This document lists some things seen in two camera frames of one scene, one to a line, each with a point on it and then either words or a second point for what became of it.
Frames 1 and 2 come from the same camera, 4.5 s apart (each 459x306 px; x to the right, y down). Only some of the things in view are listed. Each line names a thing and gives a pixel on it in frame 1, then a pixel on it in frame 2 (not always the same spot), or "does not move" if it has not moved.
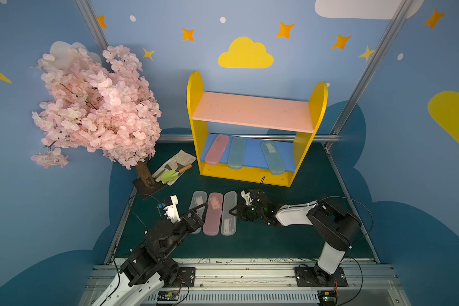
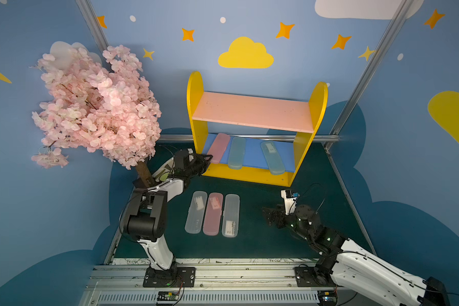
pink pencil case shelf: (217, 150) does not move
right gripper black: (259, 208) to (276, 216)
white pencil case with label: (229, 224) does not move
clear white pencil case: (199, 198) does not move
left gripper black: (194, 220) to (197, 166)
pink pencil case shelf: (212, 222) does not move
